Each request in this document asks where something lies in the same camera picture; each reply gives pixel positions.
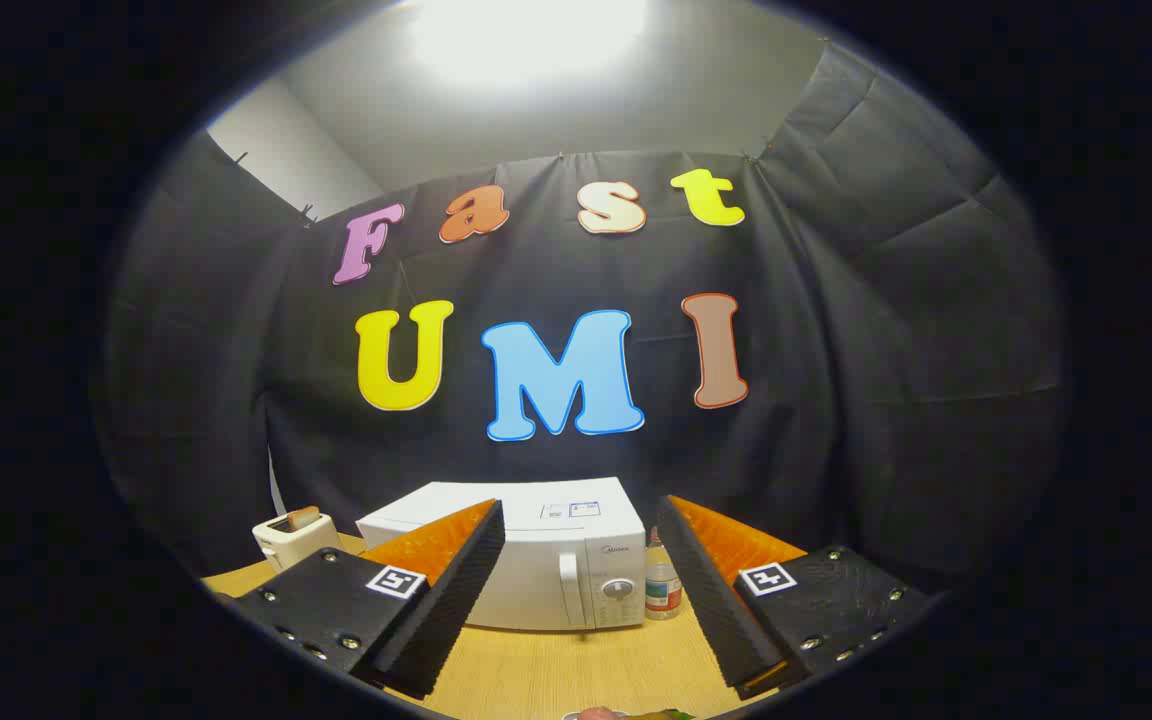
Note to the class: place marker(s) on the brown bread lettuce sandwich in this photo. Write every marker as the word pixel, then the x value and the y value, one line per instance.
pixel 598 714

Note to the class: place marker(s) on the white microwave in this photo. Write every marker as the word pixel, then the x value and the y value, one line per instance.
pixel 536 570

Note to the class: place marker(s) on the white toaster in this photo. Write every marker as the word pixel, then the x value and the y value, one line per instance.
pixel 301 545

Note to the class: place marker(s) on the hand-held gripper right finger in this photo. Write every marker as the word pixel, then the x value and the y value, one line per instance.
pixel 711 600

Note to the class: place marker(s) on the clear plastic bottle red label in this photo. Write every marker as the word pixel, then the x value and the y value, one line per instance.
pixel 663 590

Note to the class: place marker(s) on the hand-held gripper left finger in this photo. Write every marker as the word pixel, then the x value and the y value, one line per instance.
pixel 446 610

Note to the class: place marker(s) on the toast slice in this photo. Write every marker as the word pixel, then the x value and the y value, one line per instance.
pixel 304 518

